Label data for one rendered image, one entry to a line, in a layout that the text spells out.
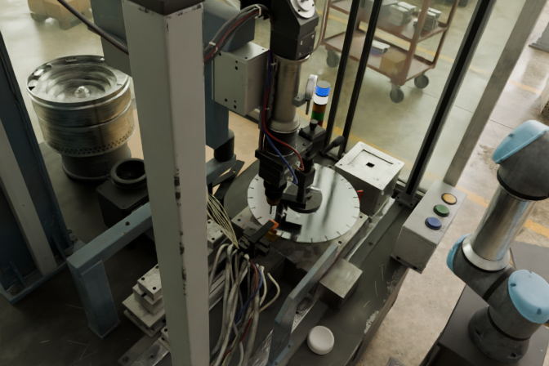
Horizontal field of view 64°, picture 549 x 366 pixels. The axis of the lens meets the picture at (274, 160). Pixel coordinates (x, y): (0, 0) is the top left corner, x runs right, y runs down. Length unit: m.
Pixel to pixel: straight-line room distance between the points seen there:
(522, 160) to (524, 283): 0.39
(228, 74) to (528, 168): 0.62
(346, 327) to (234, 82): 0.76
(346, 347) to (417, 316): 1.08
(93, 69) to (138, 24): 1.36
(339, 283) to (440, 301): 1.19
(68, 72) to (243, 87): 0.91
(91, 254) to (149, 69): 0.79
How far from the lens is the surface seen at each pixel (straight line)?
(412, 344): 2.23
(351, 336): 1.29
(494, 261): 1.26
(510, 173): 1.03
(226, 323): 1.12
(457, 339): 1.39
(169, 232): 0.41
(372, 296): 1.37
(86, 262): 1.05
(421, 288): 2.42
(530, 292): 1.28
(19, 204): 1.21
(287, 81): 0.86
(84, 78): 1.64
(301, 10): 0.80
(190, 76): 0.31
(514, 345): 1.38
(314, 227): 1.21
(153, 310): 1.20
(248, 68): 0.83
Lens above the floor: 1.85
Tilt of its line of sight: 40 degrees down
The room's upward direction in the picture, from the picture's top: 7 degrees clockwise
